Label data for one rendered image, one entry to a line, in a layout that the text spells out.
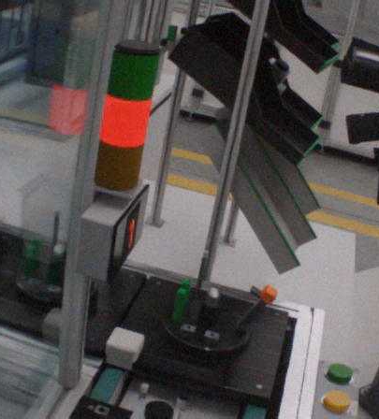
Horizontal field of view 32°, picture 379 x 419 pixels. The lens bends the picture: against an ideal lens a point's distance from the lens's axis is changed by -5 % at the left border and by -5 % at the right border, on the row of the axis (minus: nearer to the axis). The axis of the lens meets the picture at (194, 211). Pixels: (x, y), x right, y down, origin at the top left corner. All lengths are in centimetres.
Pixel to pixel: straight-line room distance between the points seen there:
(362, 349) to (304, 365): 28
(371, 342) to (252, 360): 39
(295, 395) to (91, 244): 41
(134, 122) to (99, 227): 11
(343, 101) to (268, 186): 368
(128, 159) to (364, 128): 33
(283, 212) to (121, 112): 65
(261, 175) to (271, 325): 32
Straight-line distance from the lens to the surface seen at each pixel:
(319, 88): 493
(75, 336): 86
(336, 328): 135
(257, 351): 103
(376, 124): 91
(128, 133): 71
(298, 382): 102
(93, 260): 74
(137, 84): 70
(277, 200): 130
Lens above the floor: 157
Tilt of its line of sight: 25 degrees down
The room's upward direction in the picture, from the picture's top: 11 degrees clockwise
